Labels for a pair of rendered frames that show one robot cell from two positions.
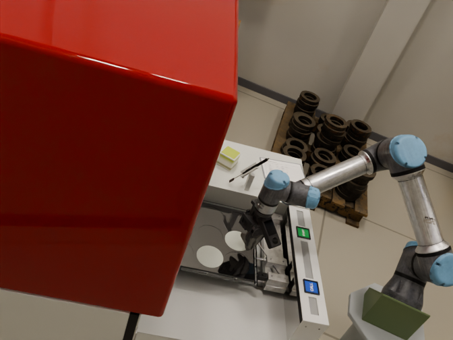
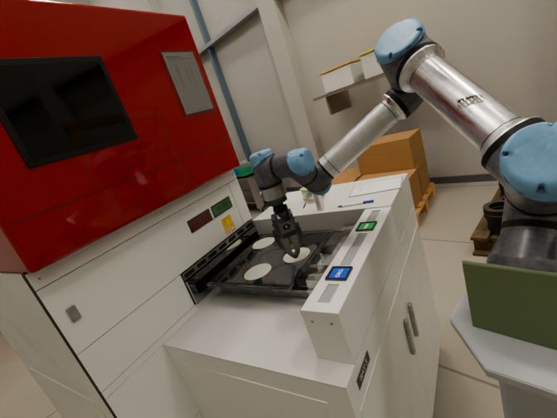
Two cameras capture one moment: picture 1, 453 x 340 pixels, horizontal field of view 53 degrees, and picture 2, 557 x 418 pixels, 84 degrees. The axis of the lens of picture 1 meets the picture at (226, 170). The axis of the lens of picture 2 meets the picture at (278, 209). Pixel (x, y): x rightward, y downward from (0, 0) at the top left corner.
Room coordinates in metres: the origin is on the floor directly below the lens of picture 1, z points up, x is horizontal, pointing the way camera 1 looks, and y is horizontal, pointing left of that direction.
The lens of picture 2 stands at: (0.57, -0.86, 1.38)
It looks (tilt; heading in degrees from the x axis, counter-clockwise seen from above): 16 degrees down; 47
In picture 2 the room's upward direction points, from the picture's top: 19 degrees counter-clockwise
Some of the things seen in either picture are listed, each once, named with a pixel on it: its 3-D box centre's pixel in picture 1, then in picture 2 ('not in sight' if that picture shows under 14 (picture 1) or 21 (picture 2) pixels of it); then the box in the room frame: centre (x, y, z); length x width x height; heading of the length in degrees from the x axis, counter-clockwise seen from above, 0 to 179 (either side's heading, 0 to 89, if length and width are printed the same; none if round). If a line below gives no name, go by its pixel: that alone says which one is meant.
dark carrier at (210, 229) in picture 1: (209, 235); (271, 256); (1.22, -0.03, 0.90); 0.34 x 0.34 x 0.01; 11
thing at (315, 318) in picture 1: (299, 269); (360, 268); (1.23, -0.40, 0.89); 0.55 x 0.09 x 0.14; 11
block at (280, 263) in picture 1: (276, 262); (330, 265); (1.21, -0.30, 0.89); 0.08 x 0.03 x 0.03; 101
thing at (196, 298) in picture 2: not in sight; (229, 260); (1.17, 0.18, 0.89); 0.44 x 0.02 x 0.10; 11
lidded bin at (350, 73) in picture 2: not in sight; (344, 76); (4.03, 1.08, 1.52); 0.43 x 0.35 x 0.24; 86
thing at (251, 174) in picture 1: (247, 175); (312, 195); (1.48, -0.09, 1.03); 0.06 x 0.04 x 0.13; 101
